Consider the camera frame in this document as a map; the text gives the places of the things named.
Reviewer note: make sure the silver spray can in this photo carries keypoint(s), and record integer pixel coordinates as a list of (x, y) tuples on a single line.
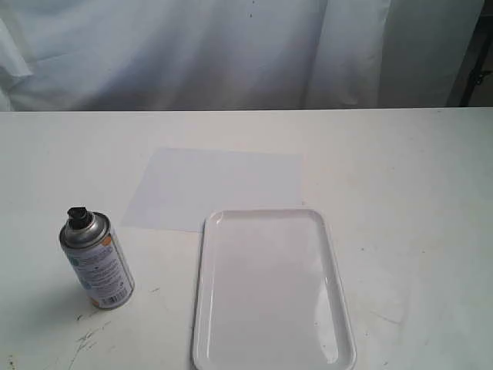
[(92, 248)]

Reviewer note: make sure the white paper sheet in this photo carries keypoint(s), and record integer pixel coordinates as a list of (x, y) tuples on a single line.
[(180, 188)]

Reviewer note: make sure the white plastic tray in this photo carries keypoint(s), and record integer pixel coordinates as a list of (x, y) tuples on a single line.
[(269, 294)]

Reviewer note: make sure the white backdrop cloth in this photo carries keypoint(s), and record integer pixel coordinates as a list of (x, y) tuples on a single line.
[(215, 55)]

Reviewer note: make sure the dark metal stand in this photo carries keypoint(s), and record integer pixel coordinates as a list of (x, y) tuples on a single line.
[(478, 85)]

